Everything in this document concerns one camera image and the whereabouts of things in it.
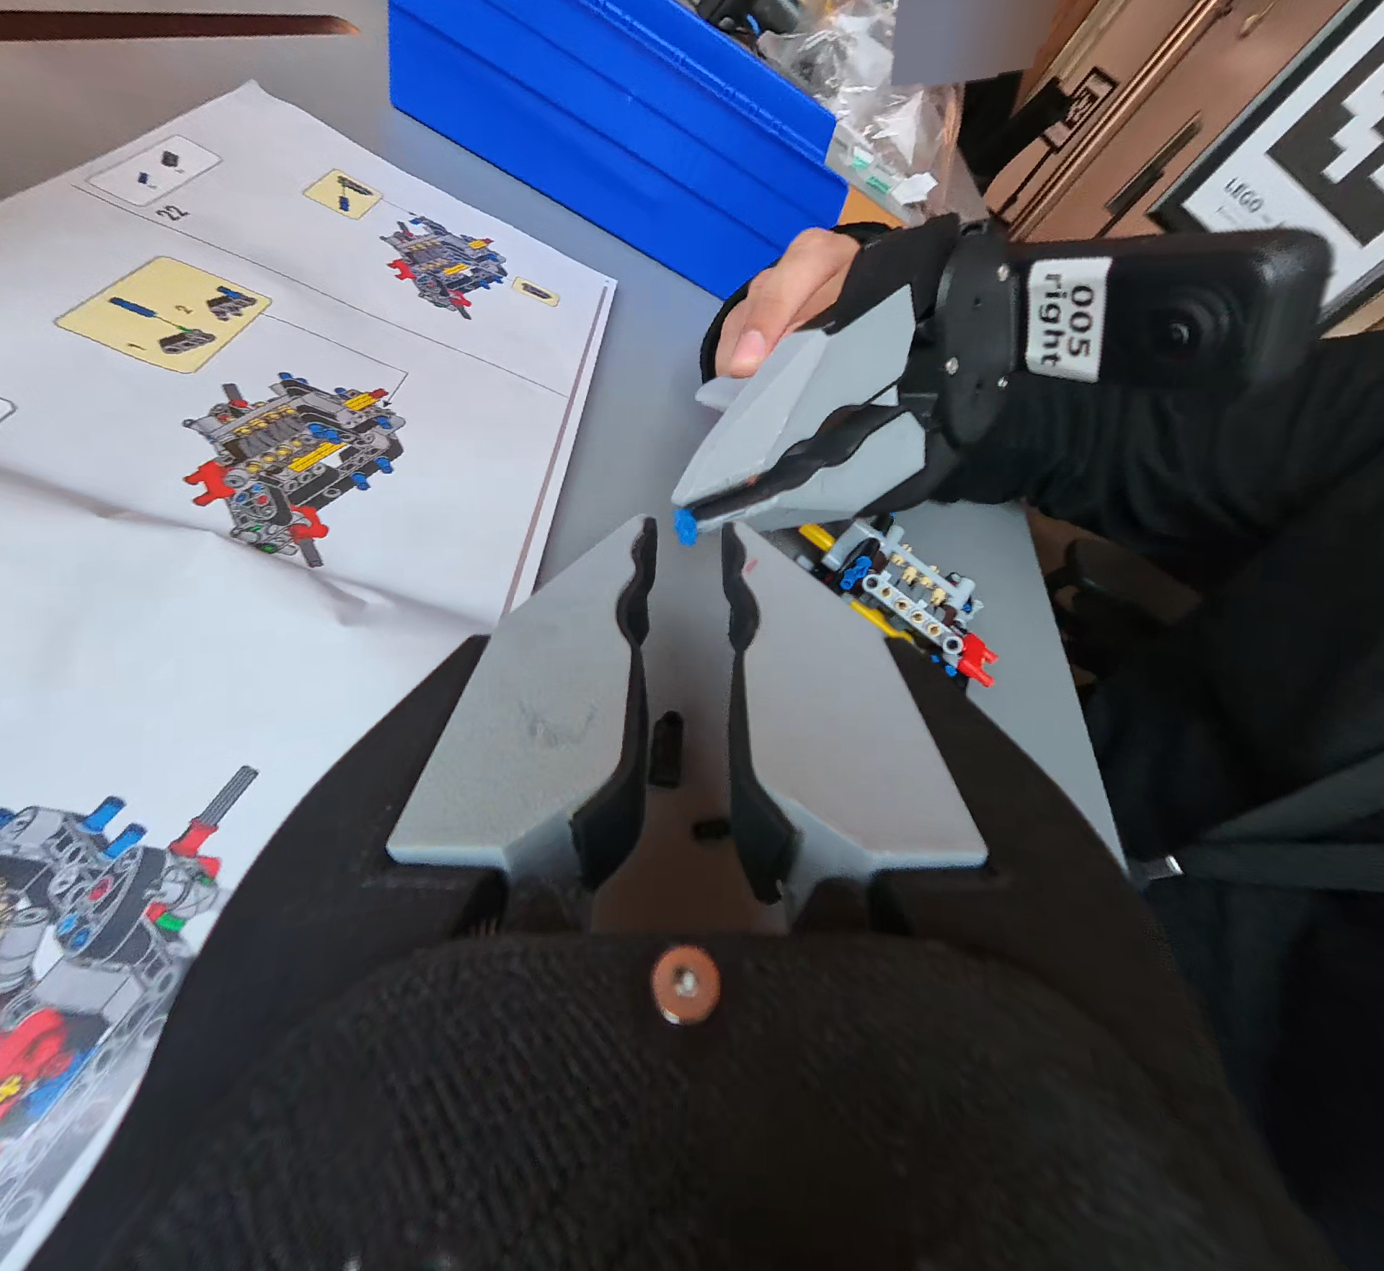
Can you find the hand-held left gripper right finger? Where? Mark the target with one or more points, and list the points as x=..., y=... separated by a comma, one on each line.
x=855, y=752

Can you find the person's dark clothed body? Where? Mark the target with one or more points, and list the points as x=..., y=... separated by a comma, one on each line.
x=1277, y=861

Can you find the person's right hand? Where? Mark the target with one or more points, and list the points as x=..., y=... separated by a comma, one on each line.
x=789, y=292

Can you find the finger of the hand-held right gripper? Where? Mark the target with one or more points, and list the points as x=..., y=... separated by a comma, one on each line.
x=865, y=478
x=800, y=385

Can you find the blue plastic bin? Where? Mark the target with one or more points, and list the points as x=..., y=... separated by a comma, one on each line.
x=562, y=71

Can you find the person's right forearm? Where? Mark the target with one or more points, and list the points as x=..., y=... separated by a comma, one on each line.
x=1167, y=461

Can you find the framed black white marker sign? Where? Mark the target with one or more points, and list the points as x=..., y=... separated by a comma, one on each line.
x=1298, y=147

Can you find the partly built lego assembly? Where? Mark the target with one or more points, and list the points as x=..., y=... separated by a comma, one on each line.
x=920, y=600

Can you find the wooden cabinet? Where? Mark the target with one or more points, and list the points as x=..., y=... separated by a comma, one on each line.
x=1167, y=18

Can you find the pile of clear plastic bags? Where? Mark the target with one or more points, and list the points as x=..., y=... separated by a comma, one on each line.
x=865, y=147

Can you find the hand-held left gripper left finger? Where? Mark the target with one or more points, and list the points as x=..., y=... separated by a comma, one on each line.
x=519, y=731

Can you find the blue lego pin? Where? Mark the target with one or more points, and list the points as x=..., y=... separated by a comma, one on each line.
x=685, y=527

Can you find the black lego pin connector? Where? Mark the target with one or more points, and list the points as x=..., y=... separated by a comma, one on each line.
x=666, y=748

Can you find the lego instruction booklet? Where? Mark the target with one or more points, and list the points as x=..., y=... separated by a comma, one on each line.
x=324, y=321

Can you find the small black lego pin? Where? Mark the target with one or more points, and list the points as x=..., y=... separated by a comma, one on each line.
x=712, y=827

